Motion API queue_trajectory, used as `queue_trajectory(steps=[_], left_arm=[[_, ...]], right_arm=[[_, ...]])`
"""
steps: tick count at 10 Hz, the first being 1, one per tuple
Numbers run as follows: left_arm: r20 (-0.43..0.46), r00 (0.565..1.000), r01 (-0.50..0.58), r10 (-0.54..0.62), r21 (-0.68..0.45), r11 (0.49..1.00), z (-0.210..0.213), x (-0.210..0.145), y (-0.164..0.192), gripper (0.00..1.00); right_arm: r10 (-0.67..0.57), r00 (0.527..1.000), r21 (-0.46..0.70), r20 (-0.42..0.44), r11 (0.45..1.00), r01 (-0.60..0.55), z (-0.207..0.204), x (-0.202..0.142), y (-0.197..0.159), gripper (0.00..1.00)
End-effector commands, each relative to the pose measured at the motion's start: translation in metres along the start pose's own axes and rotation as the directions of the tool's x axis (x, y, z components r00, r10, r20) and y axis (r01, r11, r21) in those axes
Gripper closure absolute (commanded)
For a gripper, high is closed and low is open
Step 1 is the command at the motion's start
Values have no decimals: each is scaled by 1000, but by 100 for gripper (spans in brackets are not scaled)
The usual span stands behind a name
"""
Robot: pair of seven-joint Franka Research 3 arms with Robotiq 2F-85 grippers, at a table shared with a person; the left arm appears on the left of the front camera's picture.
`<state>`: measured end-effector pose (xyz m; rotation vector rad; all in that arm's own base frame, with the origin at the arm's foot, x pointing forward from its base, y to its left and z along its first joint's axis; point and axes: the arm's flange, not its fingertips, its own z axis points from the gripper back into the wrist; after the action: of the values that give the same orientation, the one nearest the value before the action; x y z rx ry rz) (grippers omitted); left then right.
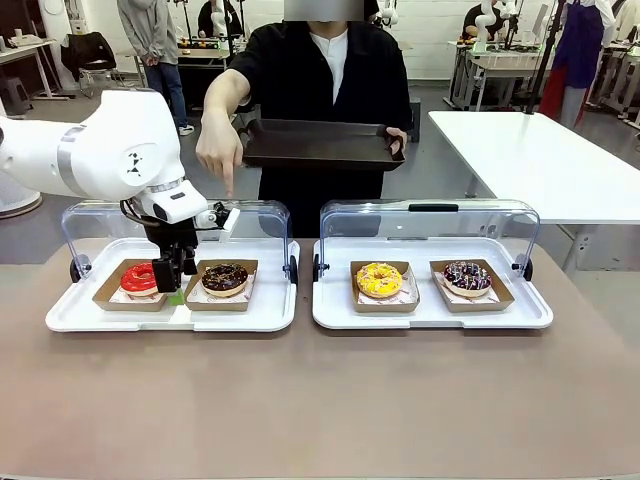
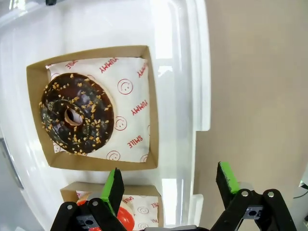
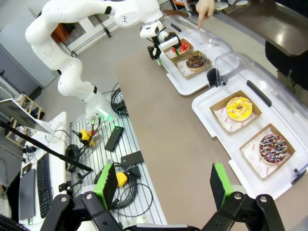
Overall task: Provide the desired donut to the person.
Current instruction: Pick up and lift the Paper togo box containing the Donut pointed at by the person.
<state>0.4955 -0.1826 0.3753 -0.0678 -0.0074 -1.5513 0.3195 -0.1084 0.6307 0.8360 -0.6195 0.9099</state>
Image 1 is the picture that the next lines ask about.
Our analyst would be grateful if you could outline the white side table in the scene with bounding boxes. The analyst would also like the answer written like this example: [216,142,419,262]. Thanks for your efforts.
[427,109,640,272]

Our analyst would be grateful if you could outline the bystander in blue apron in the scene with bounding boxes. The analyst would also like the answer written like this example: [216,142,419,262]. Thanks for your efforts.
[538,0,619,129]

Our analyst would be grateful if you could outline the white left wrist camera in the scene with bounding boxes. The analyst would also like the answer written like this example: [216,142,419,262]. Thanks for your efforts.
[194,201,241,245]

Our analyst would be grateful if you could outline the chair with black jacket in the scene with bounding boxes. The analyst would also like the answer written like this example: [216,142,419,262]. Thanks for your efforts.
[60,30,130,100]

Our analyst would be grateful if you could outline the purple drizzled donut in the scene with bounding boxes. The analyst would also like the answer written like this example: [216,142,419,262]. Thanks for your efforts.
[442,259,493,299]

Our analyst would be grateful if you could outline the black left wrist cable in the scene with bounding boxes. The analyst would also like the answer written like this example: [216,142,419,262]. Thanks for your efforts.
[119,197,152,225]

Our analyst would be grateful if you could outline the person's right hand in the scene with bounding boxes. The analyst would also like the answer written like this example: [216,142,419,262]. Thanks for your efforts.
[194,110,245,198]

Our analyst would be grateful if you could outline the background table with robot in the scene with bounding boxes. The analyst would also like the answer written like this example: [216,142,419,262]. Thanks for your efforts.
[175,36,237,112]

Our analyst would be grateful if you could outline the dark brown serving tray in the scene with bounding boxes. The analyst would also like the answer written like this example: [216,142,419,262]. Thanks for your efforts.
[241,118,407,173]

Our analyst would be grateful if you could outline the black tripod pole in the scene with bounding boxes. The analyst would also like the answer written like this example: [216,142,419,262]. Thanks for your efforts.
[521,0,569,117]

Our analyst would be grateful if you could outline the brown cardboard donut box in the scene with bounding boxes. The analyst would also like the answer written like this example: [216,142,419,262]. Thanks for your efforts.
[429,258,516,314]
[92,258,168,313]
[349,259,421,314]
[184,258,260,314]

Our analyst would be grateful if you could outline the seated bystander in black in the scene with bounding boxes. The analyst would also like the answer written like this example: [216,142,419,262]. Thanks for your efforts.
[196,0,252,40]

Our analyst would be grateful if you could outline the chocolate sprinkled donut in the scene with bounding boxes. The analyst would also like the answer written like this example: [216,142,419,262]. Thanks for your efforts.
[201,261,250,298]

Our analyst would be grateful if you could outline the background work table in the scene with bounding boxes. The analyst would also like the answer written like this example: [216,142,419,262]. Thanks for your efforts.
[446,38,552,112]

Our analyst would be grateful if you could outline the white display tray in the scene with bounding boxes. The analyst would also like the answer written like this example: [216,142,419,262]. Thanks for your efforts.
[311,236,556,332]
[44,236,302,334]

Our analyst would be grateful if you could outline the background white desk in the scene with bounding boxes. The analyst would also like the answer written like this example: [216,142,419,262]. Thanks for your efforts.
[0,36,70,102]

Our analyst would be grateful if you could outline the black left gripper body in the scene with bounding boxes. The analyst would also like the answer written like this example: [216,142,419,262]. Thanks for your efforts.
[142,214,200,262]

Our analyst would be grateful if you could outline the red glazed donut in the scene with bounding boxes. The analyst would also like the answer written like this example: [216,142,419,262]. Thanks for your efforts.
[120,261,161,294]

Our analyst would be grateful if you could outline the person's torso black shirt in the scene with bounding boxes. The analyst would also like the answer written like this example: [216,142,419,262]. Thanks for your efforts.
[227,0,414,239]

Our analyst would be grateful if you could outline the grey stool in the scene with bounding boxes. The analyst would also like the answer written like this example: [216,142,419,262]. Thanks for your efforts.
[0,76,35,117]

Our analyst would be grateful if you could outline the yellow sprinkled donut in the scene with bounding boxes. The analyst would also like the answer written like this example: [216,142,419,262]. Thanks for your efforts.
[355,261,404,299]

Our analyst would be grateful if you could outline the person's right forearm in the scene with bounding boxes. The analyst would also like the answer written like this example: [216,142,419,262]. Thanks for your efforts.
[203,68,252,122]

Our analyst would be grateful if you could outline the person's left hand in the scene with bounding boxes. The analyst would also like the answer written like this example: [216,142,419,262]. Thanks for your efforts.
[384,127,409,157]

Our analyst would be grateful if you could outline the bystander in grey hoodie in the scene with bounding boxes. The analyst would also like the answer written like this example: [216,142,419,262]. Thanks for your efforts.
[115,0,196,138]

